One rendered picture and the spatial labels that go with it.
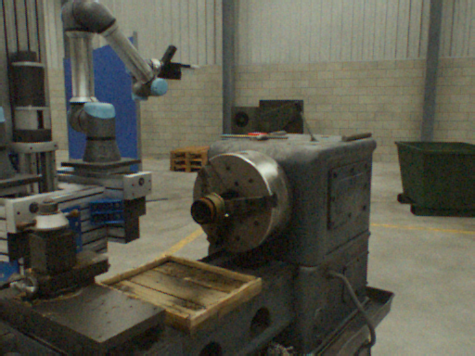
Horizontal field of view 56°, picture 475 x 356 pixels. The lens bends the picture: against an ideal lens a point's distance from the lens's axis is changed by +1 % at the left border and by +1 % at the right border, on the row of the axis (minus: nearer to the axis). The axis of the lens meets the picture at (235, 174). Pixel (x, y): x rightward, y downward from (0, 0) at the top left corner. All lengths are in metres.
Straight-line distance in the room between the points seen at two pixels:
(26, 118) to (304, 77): 10.13
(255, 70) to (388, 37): 3.26
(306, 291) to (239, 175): 0.45
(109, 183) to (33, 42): 0.59
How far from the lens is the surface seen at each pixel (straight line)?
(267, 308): 1.41
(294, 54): 11.69
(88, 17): 1.91
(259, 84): 11.78
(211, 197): 1.30
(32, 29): 1.88
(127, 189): 1.75
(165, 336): 0.97
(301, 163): 1.43
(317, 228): 1.47
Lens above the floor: 1.39
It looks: 9 degrees down
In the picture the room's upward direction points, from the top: straight up
